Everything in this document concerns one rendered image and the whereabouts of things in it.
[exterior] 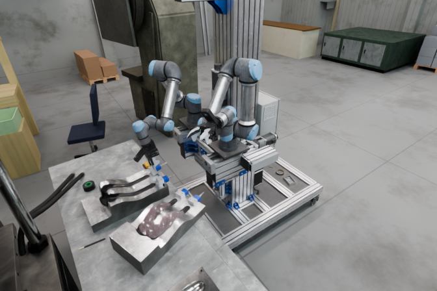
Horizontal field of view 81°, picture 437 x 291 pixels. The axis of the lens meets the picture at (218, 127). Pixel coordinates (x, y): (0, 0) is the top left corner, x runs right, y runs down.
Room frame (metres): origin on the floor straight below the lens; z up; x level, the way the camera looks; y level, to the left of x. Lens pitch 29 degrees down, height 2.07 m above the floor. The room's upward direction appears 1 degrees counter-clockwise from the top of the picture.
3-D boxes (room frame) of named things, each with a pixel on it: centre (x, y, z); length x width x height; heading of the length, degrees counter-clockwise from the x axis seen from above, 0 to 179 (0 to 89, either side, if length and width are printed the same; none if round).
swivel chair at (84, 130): (2.89, 1.68, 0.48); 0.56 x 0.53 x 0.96; 129
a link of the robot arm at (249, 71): (1.49, -0.19, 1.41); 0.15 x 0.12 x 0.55; 59
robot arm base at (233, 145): (1.56, -0.07, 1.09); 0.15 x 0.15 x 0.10
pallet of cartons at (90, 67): (6.50, 3.07, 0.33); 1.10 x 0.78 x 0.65; 33
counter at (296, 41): (9.06, -2.19, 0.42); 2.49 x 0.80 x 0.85; 33
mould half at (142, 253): (1.04, 0.35, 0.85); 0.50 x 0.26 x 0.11; 144
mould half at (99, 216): (1.28, 0.63, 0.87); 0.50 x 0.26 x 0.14; 126
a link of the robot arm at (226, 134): (1.28, -0.03, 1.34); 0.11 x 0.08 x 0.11; 59
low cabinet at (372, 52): (7.49, -4.38, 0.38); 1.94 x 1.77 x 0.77; 33
